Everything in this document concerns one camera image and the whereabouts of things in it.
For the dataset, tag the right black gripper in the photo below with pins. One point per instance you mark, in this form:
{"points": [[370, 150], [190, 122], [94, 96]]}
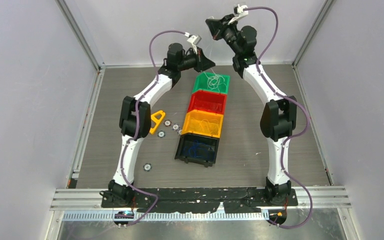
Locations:
{"points": [[217, 27]]}

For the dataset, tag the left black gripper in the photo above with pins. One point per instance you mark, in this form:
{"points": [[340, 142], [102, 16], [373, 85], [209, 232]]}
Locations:
{"points": [[202, 63]]}

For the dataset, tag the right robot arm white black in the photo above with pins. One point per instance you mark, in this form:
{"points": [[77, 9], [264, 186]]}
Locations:
{"points": [[279, 115]]}

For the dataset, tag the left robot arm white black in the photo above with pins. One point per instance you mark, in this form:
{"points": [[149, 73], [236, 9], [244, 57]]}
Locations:
{"points": [[135, 117]]}

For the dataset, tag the green plastic bin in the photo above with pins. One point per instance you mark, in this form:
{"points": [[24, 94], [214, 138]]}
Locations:
{"points": [[211, 82]]}

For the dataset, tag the red plastic bin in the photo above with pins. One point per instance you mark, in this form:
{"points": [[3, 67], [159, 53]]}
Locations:
{"points": [[208, 101]]}

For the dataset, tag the yellow plastic bin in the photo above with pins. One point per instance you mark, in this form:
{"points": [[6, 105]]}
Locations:
{"points": [[203, 123]]}

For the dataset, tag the round disc red centre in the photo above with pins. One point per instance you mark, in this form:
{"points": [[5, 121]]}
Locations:
{"points": [[167, 123]]}

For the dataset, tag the round disc middle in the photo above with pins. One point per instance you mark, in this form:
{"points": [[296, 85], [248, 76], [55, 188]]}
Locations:
{"points": [[175, 127]]}

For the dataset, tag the yellow triangular plastic piece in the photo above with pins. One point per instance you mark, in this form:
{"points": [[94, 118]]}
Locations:
{"points": [[156, 118]]}

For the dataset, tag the round disc lower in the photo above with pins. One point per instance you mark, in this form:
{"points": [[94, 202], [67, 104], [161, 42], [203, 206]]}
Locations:
{"points": [[161, 134]]}

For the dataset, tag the black plastic bin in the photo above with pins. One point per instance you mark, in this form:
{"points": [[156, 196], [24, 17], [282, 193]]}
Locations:
{"points": [[198, 149]]}

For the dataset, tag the lone round disc front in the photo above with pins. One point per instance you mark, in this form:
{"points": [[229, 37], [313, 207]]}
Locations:
{"points": [[147, 167]]}

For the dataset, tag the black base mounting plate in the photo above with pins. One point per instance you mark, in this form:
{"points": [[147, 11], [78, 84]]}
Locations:
{"points": [[194, 200]]}

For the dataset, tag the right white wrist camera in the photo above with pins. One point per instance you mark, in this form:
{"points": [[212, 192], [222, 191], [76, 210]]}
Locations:
{"points": [[240, 12]]}

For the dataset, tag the aluminium frame rail front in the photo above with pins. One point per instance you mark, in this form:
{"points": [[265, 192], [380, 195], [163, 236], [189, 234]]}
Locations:
{"points": [[85, 205]]}

